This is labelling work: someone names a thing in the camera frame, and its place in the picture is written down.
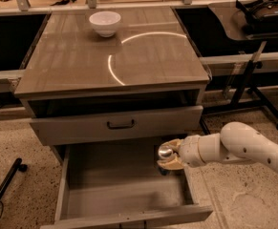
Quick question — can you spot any open lower wooden drawer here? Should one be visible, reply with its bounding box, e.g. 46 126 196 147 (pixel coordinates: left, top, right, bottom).
41 137 213 229

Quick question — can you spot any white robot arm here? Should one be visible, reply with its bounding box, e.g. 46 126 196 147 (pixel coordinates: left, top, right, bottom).
158 122 278 174

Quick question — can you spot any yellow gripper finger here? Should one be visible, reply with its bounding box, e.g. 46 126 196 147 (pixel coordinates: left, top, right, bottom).
157 154 183 171
161 138 182 153

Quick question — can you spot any black drawer handle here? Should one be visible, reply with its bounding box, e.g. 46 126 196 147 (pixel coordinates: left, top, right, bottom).
106 119 135 130

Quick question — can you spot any white ceramic bowl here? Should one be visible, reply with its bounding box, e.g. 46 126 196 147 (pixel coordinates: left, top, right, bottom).
89 11 121 37

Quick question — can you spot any closed upper drawer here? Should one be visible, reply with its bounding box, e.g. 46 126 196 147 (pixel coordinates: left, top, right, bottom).
31 106 203 146

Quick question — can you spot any black stand leg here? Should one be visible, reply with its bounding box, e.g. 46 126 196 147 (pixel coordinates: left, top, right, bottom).
0 157 28 201

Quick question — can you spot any rolling side table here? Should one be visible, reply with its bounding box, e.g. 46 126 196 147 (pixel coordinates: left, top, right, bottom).
203 3 278 130

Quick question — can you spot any black VR headset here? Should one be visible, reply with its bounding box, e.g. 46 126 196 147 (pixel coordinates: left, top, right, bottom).
235 0 278 33

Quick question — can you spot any grey wooden drawer cabinet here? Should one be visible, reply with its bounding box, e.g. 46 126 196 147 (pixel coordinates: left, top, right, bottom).
15 7 209 160

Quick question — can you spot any silver redbull can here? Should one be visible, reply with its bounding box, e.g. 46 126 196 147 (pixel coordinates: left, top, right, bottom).
158 146 174 176

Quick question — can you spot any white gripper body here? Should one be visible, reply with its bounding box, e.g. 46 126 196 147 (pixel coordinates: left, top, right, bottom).
179 135 205 168

